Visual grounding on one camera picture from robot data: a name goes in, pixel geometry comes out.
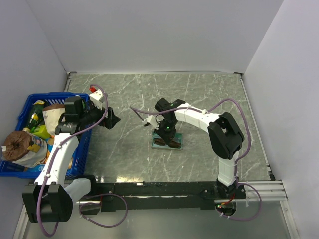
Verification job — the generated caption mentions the brown sunglasses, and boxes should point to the brown sunglasses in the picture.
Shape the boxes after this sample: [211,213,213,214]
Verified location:
[152,138,182,149]

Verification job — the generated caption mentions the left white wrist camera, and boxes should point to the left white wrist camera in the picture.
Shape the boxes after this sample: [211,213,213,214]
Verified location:
[89,86,105,110]

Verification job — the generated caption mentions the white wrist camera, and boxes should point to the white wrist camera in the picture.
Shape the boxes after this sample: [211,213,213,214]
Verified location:
[143,115,159,129]
[89,86,105,110]

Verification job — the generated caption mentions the blue chips bag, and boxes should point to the blue chips bag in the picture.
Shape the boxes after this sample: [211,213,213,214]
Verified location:
[36,137,54,172]

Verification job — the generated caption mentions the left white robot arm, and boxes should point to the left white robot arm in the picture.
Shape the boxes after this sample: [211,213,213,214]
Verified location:
[22,93,120,223]

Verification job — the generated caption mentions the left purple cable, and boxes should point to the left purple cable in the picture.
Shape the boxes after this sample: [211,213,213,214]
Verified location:
[36,84,109,237]

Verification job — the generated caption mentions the brown paper bag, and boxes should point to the brown paper bag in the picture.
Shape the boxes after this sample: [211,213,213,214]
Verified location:
[42,103,65,136]

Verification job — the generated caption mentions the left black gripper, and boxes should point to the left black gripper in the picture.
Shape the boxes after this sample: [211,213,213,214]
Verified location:
[79,99,120,129]

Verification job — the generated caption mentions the grey felt glasses case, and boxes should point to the grey felt glasses case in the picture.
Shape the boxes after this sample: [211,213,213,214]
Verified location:
[151,131,184,150]

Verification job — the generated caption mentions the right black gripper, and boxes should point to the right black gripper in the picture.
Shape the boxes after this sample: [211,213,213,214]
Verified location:
[154,119,177,145]

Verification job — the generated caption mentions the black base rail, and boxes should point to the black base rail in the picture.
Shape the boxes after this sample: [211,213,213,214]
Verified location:
[79,181,246,212]

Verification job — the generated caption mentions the green glass bottle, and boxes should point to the green glass bottle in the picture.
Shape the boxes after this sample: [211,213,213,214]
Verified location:
[23,100,49,133]

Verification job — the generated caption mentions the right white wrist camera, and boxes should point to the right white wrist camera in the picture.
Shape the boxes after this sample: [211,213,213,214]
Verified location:
[143,115,159,129]

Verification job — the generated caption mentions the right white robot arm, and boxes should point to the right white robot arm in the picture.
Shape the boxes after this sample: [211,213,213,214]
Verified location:
[154,98,245,198]

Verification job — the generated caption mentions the brown round bread bag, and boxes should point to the brown round bread bag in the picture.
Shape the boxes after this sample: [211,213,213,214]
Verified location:
[1,131,47,168]

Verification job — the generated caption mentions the blue plastic basket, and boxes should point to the blue plastic basket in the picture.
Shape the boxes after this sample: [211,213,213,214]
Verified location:
[0,92,92,179]

